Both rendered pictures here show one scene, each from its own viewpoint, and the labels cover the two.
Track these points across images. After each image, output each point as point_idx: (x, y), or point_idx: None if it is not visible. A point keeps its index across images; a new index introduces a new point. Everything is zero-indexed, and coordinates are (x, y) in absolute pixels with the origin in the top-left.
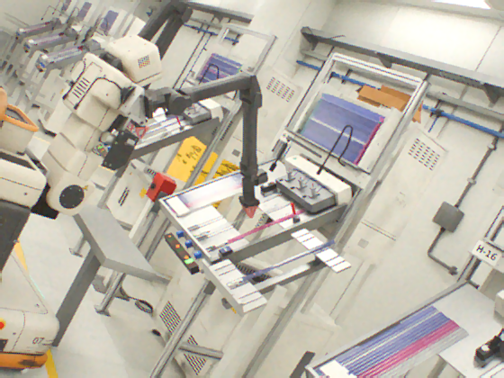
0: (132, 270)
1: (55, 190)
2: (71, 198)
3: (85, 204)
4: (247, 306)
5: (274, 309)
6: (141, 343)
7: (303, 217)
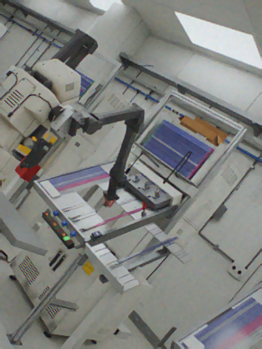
0: (33, 248)
1: None
2: None
3: None
4: (125, 286)
5: None
6: (5, 288)
7: (147, 212)
